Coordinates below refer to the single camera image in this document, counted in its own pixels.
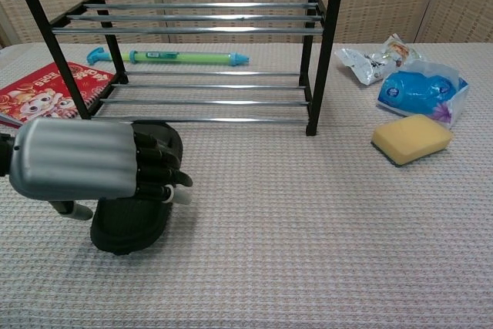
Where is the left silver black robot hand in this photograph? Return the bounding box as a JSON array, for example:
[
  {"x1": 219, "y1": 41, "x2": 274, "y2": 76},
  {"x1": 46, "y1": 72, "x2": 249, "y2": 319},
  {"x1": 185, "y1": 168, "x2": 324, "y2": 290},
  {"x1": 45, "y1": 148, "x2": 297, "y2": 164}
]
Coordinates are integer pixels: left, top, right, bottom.
[{"x1": 8, "y1": 118, "x2": 193, "y2": 222}]

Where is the black slipper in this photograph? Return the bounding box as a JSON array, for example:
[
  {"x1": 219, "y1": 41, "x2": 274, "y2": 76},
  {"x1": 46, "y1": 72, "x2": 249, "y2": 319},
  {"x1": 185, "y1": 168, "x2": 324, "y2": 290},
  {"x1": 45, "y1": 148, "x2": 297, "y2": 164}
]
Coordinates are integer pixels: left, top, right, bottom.
[{"x1": 90, "y1": 120, "x2": 186, "y2": 256}]

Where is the black metal shoe rack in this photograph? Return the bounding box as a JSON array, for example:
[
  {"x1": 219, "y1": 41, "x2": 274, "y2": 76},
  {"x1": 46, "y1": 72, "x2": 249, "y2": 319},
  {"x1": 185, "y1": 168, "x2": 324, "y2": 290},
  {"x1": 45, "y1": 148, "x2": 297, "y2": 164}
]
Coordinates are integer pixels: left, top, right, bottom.
[{"x1": 5, "y1": 0, "x2": 350, "y2": 137}]

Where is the red cartoon spiral notebook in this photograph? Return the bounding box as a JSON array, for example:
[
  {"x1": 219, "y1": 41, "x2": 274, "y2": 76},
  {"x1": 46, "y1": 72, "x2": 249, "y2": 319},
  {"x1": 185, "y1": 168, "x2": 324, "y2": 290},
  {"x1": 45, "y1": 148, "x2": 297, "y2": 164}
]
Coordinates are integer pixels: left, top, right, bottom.
[{"x1": 0, "y1": 61, "x2": 116, "y2": 128}]

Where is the green blue water gun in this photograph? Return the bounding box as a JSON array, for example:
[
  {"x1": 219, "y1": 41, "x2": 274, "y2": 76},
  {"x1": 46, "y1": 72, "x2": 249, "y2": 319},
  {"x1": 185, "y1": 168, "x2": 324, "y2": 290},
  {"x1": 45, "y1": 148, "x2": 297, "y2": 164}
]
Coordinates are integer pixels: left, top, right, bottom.
[{"x1": 86, "y1": 46, "x2": 252, "y2": 68}]

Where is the woven beige tablecloth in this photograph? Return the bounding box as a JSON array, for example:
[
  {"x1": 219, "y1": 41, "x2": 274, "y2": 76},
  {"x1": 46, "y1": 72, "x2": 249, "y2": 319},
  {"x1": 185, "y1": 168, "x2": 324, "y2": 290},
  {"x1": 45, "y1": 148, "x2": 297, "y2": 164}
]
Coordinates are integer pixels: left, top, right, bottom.
[{"x1": 0, "y1": 42, "x2": 493, "y2": 329}]

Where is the white snack bag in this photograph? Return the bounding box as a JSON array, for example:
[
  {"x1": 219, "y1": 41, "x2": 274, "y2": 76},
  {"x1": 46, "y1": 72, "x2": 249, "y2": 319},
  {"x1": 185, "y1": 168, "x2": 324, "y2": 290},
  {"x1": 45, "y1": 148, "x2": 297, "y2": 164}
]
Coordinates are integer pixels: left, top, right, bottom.
[{"x1": 334, "y1": 34, "x2": 423, "y2": 86}]

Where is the yellow sponge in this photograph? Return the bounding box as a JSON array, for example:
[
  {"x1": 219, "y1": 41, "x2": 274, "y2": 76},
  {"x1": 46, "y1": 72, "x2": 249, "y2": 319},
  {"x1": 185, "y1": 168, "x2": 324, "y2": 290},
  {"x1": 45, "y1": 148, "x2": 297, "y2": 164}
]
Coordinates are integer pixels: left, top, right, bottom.
[{"x1": 371, "y1": 114, "x2": 454, "y2": 168}]

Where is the blue tissue pack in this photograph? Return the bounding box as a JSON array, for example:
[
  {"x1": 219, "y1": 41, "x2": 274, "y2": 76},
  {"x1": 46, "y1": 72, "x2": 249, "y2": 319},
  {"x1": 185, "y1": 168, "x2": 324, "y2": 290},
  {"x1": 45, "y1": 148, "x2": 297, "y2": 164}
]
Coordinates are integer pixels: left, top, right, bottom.
[{"x1": 376, "y1": 59, "x2": 470, "y2": 129}]

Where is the bamboo folding screen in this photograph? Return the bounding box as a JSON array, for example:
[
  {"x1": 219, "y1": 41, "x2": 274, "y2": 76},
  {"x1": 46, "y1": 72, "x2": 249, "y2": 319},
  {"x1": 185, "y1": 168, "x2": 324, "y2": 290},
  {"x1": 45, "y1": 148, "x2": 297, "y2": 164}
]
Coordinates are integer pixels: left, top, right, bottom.
[{"x1": 0, "y1": 0, "x2": 493, "y2": 48}]

